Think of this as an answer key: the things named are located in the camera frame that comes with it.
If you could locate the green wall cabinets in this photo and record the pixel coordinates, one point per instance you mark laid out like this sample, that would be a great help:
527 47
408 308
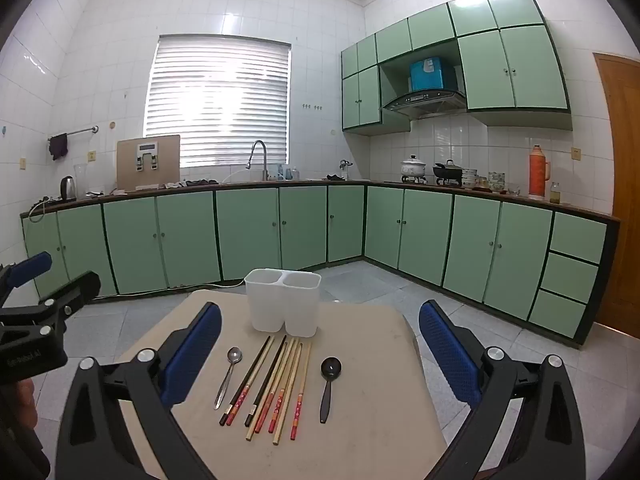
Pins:
510 70

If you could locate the green base cabinets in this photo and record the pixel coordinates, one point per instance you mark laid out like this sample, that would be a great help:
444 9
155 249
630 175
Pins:
250 235

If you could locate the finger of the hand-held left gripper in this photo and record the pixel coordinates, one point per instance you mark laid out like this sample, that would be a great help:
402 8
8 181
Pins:
30 266
75 287

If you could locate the stack of bowls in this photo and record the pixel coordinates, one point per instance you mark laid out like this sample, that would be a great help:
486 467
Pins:
469 180

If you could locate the black pot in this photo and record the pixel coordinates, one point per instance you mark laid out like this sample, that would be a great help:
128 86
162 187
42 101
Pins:
447 172

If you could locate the dark cloth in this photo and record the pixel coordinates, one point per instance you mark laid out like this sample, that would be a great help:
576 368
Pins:
197 181

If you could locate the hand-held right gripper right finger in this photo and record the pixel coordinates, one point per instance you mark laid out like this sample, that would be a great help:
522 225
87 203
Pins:
447 355

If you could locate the wooden door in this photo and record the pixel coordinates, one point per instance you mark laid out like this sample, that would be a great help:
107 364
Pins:
622 185

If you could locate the cardboard sheet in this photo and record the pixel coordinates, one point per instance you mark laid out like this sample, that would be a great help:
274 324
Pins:
167 160

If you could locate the person's left hand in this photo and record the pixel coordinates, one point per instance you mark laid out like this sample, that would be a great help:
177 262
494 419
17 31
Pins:
26 402

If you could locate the glass jar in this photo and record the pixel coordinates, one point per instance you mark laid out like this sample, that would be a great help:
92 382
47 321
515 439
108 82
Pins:
555 194

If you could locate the plain wooden chopstick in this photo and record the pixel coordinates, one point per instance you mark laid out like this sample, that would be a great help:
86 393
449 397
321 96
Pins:
277 435

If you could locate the clear glass pitcher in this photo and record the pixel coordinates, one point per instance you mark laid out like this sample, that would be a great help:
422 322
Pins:
81 180

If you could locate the white plastic utensil holder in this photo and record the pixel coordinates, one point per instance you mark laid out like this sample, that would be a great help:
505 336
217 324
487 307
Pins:
280 305

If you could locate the metal spoon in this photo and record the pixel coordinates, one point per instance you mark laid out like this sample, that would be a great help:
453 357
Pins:
234 356

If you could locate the white window blind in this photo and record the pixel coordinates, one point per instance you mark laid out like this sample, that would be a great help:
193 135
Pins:
215 100

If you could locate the row of chopsticks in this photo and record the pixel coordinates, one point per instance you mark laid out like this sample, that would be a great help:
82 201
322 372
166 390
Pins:
251 430

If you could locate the metal towel rail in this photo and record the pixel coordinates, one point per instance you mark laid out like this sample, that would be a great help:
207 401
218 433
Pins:
80 131

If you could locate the white lidded pot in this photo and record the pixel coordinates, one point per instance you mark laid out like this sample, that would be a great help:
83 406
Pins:
413 167

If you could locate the black plastic spoon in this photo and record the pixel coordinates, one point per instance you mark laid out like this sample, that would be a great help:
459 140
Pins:
330 367

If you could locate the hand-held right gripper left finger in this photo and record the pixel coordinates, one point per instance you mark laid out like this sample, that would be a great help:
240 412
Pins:
192 355

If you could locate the blue box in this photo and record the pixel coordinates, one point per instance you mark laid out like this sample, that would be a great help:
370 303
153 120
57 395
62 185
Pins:
430 75

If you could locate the electric kettle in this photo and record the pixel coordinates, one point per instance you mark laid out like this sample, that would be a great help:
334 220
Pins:
68 189

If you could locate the range hood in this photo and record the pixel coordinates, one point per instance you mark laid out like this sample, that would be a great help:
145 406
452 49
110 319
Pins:
425 102

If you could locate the orange thermos flask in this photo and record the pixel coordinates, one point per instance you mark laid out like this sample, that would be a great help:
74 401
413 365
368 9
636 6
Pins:
539 172

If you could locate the dark towel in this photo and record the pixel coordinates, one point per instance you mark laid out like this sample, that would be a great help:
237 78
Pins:
58 146

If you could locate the black chopstick metal band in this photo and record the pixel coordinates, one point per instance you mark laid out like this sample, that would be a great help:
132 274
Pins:
266 380

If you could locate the patterned bowl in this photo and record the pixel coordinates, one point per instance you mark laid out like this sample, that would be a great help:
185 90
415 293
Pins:
496 180

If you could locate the metal kitchen faucet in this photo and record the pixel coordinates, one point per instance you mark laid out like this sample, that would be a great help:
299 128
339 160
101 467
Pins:
264 165

